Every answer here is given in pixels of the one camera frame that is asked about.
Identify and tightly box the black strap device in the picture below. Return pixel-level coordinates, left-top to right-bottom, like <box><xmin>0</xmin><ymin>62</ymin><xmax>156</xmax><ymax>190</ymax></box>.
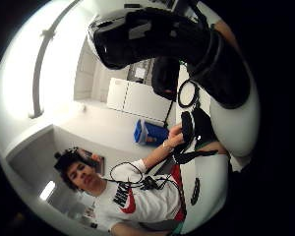
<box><xmin>171</xmin><ymin>108</ymin><xmax>219</xmax><ymax>165</ymax></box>

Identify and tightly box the blue bin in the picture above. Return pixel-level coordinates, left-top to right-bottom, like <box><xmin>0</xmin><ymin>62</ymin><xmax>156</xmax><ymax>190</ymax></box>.
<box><xmin>133</xmin><ymin>119</ymin><xmax>170</xmax><ymax>148</ymax></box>

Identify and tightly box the white cabinet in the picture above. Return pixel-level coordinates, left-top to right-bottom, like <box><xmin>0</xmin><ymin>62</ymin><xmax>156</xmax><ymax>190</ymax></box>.
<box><xmin>106</xmin><ymin>77</ymin><xmax>175</xmax><ymax>123</ymax></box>

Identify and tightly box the black oval pad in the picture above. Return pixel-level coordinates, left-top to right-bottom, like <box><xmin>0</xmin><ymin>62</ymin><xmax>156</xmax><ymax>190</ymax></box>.
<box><xmin>190</xmin><ymin>177</ymin><xmax>202</xmax><ymax>207</ymax></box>

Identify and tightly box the the person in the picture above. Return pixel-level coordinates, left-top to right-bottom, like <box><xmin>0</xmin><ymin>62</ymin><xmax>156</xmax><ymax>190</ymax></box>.
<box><xmin>53</xmin><ymin>141</ymin><xmax>189</xmax><ymax>236</ymax></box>

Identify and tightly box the ceiling light panel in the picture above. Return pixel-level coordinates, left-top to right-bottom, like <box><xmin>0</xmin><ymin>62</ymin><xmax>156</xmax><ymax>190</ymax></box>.
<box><xmin>38</xmin><ymin>180</ymin><xmax>57</xmax><ymax>202</ymax></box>

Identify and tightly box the black ring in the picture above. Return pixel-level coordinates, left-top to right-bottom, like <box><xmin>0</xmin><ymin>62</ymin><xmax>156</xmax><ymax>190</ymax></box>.
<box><xmin>177</xmin><ymin>79</ymin><xmax>201</xmax><ymax>109</ymax></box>

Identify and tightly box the black cable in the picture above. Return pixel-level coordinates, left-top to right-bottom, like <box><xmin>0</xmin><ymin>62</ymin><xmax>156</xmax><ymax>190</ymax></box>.
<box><xmin>109</xmin><ymin>161</ymin><xmax>185</xmax><ymax>210</ymax></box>

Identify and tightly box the framed wall picture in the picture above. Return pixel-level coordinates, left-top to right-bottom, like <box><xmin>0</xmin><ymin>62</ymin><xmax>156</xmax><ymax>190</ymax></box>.
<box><xmin>78</xmin><ymin>147</ymin><xmax>106</xmax><ymax>176</ymax></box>

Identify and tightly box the grey window frame bar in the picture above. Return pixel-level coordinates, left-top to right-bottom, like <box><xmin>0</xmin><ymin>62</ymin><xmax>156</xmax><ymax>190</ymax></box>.
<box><xmin>28</xmin><ymin>0</ymin><xmax>82</xmax><ymax>120</ymax></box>

